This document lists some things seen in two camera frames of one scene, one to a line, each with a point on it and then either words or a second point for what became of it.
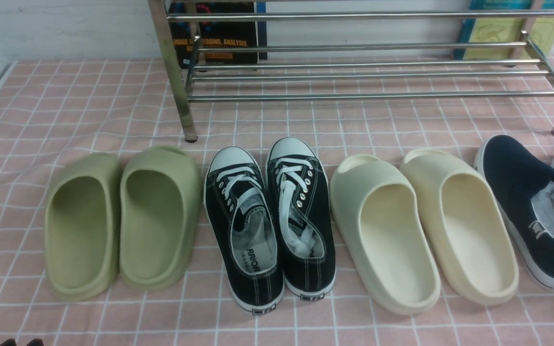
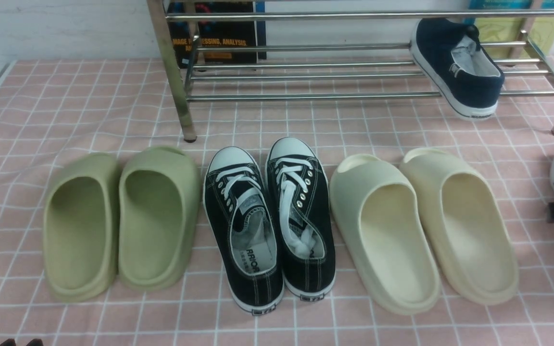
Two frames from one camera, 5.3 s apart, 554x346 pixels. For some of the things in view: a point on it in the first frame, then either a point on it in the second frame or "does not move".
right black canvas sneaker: [298, 195] does not move
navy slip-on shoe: [531, 198] -> [448, 53]
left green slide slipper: [81, 225] does not move
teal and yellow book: [545, 32] does not move
